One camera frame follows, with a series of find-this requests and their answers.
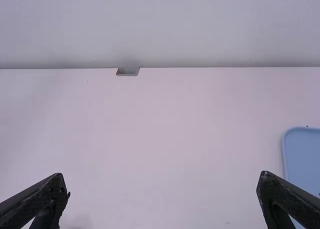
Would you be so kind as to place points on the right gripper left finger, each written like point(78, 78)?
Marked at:
point(37, 204)

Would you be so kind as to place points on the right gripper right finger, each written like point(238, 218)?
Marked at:
point(275, 196)

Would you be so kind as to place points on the blue mat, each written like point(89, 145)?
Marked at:
point(305, 154)

